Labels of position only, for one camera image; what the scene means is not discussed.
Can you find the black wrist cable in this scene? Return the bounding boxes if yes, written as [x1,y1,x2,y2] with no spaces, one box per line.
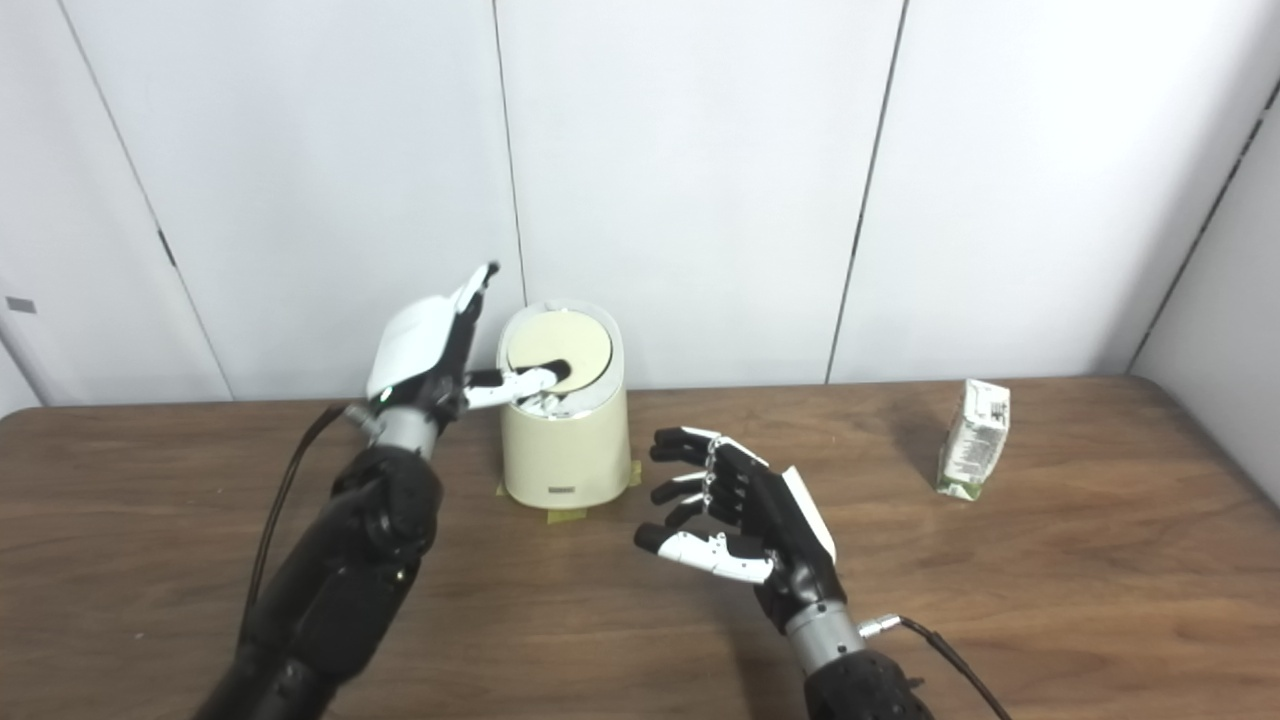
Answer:
[858,615,1013,720]
[245,403,351,621]

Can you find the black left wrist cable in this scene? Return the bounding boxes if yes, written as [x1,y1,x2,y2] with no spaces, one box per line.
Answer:
[245,403,351,621]

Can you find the round cream bin lid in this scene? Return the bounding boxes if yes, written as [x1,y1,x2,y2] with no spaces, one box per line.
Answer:
[506,310,613,396]

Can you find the white green milk carton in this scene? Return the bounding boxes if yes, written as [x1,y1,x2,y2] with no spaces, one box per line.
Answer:
[936,378,1011,501]

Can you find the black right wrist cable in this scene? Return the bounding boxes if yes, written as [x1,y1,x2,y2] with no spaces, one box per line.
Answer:
[858,615,1013,720]

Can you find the cream-colored bin body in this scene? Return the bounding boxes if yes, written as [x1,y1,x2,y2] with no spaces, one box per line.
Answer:
[497,300,633,511]

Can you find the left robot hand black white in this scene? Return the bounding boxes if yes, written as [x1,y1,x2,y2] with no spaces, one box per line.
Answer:
[365,262,571,421]

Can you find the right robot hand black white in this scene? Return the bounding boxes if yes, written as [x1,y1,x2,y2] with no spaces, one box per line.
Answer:
[634,426,846,633]

